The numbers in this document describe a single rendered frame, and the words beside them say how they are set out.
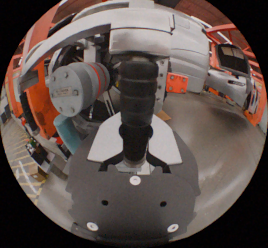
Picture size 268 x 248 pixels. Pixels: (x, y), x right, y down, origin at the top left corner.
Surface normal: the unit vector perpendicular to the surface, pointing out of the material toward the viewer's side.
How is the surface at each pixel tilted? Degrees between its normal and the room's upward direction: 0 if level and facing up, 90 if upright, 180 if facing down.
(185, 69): 90
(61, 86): 90
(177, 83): 90
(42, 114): 90
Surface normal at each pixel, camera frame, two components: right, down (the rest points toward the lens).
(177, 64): -0.03, 0.51
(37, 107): 1.00, 0.04
